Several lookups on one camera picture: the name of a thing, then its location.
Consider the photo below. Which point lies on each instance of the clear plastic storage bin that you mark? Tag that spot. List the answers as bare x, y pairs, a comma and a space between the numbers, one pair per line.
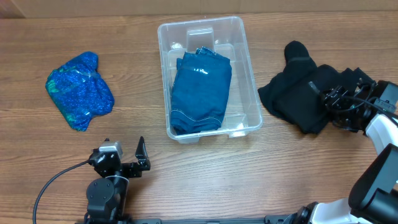
225, 36

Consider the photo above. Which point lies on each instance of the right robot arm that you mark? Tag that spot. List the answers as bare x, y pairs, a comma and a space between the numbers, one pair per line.
373, 199

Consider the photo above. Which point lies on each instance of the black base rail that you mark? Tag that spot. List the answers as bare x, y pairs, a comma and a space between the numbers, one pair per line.
269, 219

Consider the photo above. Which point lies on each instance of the small folded black garment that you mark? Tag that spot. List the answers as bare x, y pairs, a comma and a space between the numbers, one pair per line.
352, 78

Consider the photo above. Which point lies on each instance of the shiny blue sequin garment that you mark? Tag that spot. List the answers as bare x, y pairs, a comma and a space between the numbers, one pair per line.
79, 92

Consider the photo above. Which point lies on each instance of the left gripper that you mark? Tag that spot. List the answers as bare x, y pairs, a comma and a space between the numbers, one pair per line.
136, 171

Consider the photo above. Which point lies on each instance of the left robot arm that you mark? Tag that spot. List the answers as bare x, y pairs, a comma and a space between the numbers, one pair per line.
107, 195

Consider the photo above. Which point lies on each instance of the black sock garment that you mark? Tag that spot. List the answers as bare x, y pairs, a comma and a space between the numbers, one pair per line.
298, 65

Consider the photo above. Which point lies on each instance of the black taped garment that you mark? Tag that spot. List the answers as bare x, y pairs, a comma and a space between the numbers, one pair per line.
302, 105

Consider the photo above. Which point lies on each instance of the blue denim jeans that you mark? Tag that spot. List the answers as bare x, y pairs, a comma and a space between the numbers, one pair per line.
200, 92

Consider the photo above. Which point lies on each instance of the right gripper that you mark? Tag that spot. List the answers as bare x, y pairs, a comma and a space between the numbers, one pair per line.
332, 99

